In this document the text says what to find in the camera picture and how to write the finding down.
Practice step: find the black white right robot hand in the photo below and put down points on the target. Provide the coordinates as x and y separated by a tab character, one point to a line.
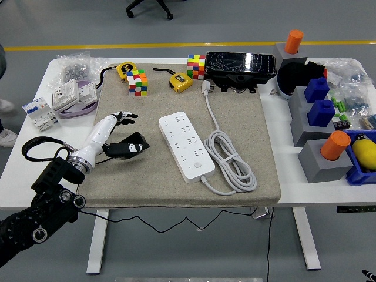
370	276

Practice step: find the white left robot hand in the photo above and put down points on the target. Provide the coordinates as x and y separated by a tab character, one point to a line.
97	132

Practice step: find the black plug adapter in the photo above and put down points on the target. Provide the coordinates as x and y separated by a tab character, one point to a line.
135	137

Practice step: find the white power strip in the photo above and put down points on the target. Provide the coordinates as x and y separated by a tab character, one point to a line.
188	147

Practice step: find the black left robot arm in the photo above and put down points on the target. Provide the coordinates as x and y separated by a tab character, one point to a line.
50	202

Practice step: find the white blue circuit breaker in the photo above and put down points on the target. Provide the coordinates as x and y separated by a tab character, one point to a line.
39	114

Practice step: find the grey-brown mat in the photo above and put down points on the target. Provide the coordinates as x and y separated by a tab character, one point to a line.
132	182

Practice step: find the colourful puzzle cube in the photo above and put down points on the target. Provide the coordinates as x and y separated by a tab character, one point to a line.
196	67
137	85

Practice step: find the clear bag of metal nuts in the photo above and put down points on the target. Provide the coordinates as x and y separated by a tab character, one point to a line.
75	70

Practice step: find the black table control panel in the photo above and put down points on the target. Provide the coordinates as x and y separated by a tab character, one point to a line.
355	209

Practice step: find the yellow tape measure black face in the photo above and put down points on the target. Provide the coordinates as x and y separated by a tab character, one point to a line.
124	69

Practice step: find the white table leg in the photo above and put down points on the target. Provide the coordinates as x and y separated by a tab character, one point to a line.
97	249
308	243

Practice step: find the person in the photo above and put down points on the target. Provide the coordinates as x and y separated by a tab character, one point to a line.
7	138

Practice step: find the yellow tape measure grey face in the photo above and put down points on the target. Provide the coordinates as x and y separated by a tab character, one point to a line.
180	83

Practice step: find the blue plastic bin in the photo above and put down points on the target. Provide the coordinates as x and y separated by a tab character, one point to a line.
358	177

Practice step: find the grey holder block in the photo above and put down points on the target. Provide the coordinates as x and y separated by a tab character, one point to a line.
302	129
317	167
296	100
279	54

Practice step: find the yellow toy fruit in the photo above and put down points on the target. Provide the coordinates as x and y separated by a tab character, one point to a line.
365	152

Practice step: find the orange cylinder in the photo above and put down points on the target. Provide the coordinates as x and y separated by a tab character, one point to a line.
335	145
293	42

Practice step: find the black office chair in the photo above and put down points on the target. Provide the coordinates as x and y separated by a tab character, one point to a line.
169	16

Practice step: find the dark purple component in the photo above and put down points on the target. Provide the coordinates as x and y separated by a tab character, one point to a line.
341	124

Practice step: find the clear bag of tan parts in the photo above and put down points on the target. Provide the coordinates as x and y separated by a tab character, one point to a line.
369	122

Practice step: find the black device cracked screen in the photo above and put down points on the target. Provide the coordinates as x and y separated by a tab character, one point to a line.
235	63

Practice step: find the green cylinder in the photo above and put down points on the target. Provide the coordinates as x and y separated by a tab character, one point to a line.
343	106
334	101
344	117

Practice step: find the blue block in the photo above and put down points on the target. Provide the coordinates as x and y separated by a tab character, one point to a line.
316	89
321	113

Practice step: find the clear bag of blue parts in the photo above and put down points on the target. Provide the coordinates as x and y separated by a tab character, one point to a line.
357	101

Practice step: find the small metal clip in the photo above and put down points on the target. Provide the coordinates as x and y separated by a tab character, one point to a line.
274	92

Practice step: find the black cap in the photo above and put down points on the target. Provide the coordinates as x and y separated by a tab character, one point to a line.
293	76

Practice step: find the clear plastic bag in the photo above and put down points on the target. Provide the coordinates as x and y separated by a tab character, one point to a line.
346	70

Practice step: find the white wall switch panel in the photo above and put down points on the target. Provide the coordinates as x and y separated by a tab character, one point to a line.
88	92

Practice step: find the white wall socket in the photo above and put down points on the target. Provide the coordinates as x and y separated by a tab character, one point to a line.
65	95

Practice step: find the silver bracket under table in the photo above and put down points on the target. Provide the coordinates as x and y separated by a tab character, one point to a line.
260	213

